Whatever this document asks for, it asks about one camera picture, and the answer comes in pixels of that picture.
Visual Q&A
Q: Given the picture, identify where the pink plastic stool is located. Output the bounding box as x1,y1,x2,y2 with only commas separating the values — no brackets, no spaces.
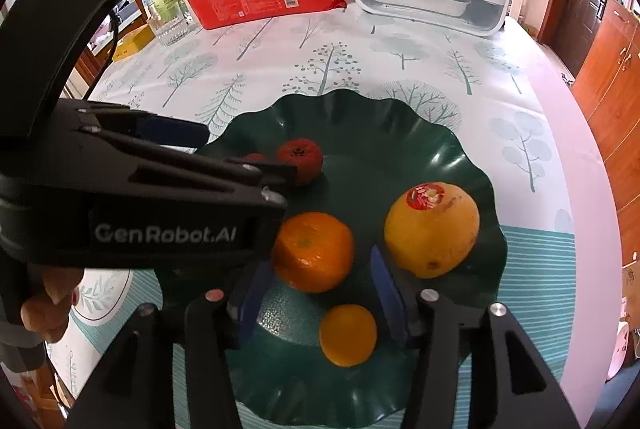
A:
605,320,633,382

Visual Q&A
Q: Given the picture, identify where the yellow box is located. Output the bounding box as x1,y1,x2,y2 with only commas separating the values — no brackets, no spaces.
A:
111,26,156,62

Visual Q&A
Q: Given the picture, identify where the white round printed plate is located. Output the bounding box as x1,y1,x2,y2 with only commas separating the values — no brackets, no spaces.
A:
67,266,135,326

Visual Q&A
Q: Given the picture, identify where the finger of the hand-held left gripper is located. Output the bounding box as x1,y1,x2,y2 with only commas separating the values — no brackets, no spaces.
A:
75,105,209,150
80,126,299,210

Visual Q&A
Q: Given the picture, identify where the large yellow orange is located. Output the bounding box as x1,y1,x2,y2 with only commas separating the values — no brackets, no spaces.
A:
384,181,481,280

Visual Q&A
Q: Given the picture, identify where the teal striped table mat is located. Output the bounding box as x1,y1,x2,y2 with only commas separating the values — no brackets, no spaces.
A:
47,224,623,429

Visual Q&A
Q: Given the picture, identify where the grey blue chair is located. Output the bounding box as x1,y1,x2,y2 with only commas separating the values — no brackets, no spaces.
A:
565,374,640,429

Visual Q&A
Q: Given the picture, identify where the clear ribbed glass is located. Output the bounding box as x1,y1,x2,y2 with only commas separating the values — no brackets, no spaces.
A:
145,0,194,48

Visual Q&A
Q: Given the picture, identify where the dark green scalloped plate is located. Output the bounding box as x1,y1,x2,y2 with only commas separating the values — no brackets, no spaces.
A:
155,89,508,427

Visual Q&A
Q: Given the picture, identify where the small tangerine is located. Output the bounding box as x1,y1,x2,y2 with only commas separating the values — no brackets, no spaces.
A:
319,304,378,367

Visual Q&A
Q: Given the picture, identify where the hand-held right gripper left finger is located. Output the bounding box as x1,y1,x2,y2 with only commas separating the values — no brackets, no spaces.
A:
65,259,276,429

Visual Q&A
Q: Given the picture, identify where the person's left hand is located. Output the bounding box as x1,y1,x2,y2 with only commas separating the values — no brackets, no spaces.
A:
22,266,86,342

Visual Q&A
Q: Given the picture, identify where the large tangerine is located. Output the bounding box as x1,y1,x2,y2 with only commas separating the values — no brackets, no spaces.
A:
272,211,356,294

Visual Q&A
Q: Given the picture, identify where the orange wooden wall cabinet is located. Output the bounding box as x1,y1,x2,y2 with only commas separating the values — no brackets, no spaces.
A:
570,4,640,262

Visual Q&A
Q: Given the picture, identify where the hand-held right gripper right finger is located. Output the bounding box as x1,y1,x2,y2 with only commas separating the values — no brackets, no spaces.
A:
370,245,576,429

